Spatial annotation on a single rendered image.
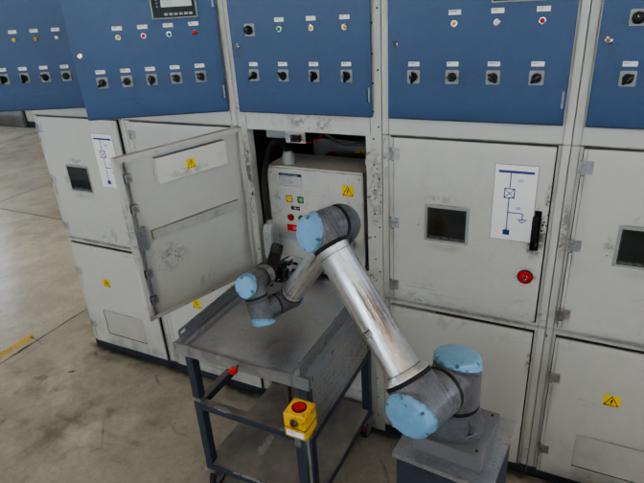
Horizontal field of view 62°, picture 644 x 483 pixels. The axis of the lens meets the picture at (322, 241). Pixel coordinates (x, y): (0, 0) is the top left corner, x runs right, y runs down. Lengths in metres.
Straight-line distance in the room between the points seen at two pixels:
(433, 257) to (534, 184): 0.51
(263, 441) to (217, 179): 1.27
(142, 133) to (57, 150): 0.68
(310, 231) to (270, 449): 1.38
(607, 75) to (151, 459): 2.64
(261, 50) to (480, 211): 1.11
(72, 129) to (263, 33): 1.36
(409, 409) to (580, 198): 1.01
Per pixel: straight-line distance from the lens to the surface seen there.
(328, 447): 2.71
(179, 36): 2.52
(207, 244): 2.58
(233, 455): 2.74
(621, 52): 2.01
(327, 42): 2.23
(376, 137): 2.24
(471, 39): 2.05
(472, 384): 1.74
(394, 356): 1.61
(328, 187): 2.44
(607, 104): 2.04
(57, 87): 3.10
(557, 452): 2.77
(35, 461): 3.35
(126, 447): 3.21
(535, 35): 2.02
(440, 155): 2.15
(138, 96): 2.59
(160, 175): 2.33
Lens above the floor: 2.11
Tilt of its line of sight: 25 degrees down
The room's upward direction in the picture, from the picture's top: 4 degrees counter-clockwise
